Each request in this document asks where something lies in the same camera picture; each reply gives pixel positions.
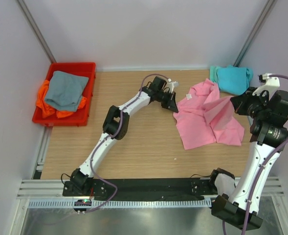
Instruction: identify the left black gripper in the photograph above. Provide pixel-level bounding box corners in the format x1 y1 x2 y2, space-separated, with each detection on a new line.
156 91 178 113

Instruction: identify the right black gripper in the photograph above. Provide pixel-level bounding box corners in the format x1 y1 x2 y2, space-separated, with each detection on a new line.
231 87 270 120

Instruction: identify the pink t shirt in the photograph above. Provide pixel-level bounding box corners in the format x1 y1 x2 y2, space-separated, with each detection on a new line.
173 79 244 150

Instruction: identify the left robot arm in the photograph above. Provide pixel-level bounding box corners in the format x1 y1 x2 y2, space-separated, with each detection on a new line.
63 73 179 196

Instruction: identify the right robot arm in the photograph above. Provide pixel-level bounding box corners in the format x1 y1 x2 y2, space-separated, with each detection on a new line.
207 88 288 234

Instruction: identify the teal folded t shirt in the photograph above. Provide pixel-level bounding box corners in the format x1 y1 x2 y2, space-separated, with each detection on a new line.
209 65 253 95

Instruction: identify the grey t shirt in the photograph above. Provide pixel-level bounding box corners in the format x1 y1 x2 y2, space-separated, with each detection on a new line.
44 71 89 112

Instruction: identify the orange t shirt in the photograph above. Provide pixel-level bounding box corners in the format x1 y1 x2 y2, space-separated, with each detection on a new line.
36 80 75 118

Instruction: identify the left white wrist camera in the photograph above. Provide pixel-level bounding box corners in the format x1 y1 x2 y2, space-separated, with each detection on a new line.
164 78 179 93

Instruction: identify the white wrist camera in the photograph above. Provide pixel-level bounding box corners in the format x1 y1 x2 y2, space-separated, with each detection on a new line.
164 78 179 93
252 73 280 96

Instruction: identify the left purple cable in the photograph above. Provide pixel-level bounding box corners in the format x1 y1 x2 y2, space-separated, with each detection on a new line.
85 73 174 213

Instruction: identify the purple cable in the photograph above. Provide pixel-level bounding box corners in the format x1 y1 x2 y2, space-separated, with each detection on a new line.
222 74 288 232
85 73 174 213

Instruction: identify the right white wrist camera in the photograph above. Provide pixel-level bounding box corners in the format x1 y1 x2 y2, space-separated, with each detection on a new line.
252 73 280 96

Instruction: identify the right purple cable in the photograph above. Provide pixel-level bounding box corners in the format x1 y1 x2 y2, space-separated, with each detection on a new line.
222 74 288 232

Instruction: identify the right corner metal post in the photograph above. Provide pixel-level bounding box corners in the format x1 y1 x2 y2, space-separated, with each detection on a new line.
233 0 277 67

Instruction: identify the corner metal post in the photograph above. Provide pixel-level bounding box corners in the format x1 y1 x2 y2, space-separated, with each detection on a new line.
233 0 277 67
16 0 56 63

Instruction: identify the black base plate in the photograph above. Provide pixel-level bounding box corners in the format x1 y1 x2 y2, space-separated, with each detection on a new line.
62 177 217 201

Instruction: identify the slotted cable duct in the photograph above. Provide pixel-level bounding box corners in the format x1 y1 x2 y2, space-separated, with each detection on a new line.
28 198 211 210

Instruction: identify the left corner metal post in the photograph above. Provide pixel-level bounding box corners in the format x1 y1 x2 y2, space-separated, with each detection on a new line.
16 0 56 63

